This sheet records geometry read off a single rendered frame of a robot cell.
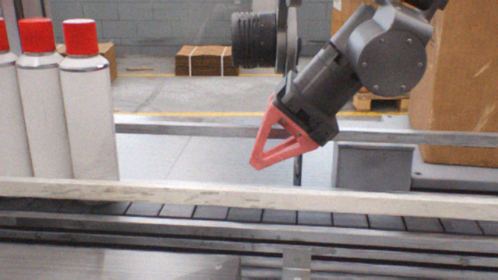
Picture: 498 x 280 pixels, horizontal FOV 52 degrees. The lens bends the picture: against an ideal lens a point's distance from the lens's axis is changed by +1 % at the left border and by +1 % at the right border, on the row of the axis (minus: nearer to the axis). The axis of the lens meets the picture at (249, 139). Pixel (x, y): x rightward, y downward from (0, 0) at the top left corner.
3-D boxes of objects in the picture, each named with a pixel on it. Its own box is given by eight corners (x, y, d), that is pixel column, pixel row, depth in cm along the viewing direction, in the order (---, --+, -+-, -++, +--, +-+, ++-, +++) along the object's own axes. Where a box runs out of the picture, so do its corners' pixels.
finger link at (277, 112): (226, 155, 53) (285, 89, 50) (234, 133, 60) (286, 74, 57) (275, 194, 54) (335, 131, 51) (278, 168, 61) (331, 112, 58)
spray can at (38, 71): (27, 199, 60) (-3, 21, 53) (52, 180, 65) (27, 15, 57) (68, 203, 59) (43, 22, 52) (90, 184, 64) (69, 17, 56)
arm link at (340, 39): (405, 26, 53) (366, -10, 52) (425, 40, 47) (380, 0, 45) (358, 75, 55) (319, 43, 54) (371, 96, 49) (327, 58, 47)
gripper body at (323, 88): (276, 104, 49) (329, 46, 46) (280, 81, 58) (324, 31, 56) (327, 146, 50) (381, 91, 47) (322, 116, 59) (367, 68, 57)
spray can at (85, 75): (68, 204, 58) (42, 23, 51) (88, 185, 63) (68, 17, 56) (110, 208, 58) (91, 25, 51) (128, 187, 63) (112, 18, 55)
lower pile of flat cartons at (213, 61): (173, 75, 499) (173, 54, 491) (183, 64, 549) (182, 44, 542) (240, 76, 496) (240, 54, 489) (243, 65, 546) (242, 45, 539)
